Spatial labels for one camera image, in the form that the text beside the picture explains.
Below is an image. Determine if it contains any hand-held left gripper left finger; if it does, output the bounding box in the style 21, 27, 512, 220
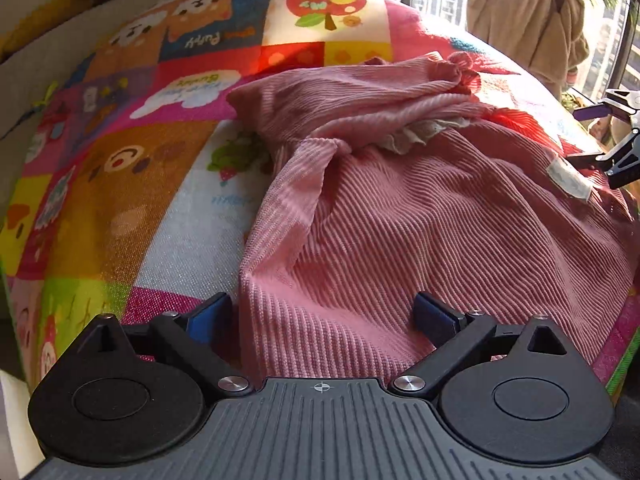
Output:
91, 292, 252, 398

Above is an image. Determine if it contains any colourful cartoon printed blanket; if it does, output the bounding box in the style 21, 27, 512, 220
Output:
0, 0, 640, 401

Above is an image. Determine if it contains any beige hanging robe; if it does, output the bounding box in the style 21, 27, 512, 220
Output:
454, 0, 592, 107

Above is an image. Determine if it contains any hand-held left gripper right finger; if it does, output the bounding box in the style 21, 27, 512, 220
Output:
391, 291, 571, 399

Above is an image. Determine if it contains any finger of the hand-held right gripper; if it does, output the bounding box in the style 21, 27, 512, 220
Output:
572, 88, 640, 124
565, 128, 640, 191

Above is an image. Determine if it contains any pink corduroy garment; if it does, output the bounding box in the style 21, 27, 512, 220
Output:
226, 51, 637, 379

